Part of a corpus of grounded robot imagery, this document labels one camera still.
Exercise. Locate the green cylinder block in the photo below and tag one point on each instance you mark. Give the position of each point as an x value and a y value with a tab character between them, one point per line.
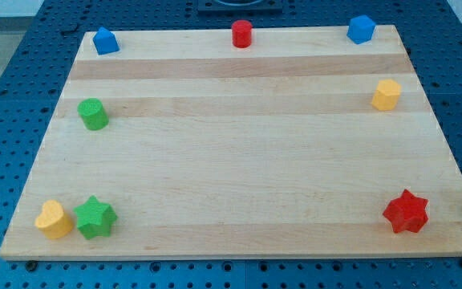
93	114

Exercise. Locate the red cylinder block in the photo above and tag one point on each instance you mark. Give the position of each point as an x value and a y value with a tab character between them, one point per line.
242	33

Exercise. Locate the yellow hexagon block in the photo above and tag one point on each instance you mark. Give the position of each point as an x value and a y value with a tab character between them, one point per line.
386	95

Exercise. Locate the blue house-shaped block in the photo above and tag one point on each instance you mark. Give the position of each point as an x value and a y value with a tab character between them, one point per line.
105	41

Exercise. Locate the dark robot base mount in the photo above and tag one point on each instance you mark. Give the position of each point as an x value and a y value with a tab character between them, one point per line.
225	6

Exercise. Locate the green star block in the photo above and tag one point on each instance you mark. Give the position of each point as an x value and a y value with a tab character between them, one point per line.
95	218

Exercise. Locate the wooden board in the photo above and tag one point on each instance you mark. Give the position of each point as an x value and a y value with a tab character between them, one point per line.
272	151

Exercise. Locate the yellow heart block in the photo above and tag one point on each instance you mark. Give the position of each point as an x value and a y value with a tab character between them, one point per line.
53	221

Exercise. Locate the blue hexagon block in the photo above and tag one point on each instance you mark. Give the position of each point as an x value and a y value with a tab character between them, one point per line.
361	29

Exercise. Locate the red star block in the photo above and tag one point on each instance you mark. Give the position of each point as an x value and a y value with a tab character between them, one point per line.
407	212

